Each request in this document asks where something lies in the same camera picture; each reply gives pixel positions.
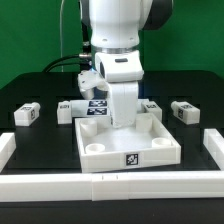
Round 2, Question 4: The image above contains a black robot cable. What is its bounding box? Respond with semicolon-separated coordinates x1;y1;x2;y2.
42;53;93;73

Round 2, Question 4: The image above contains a white square tabletop tray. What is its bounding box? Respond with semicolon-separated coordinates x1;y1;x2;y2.
75;113;181;173

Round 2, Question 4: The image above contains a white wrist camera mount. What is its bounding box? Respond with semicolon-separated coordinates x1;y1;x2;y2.
78;70;108;100

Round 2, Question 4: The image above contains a white thin cable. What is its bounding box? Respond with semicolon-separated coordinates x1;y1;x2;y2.
59;0;65;73

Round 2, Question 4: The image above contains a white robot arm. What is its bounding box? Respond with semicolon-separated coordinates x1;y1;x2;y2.
78;0;173;128

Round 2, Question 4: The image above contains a white U-shaped obstacle fence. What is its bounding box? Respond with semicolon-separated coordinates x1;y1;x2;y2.
0;132;224;202

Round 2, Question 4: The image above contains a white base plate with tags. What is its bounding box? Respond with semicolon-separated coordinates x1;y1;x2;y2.
68;98;149;119

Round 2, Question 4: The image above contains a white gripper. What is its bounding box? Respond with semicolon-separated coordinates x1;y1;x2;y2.
95;50;144;128

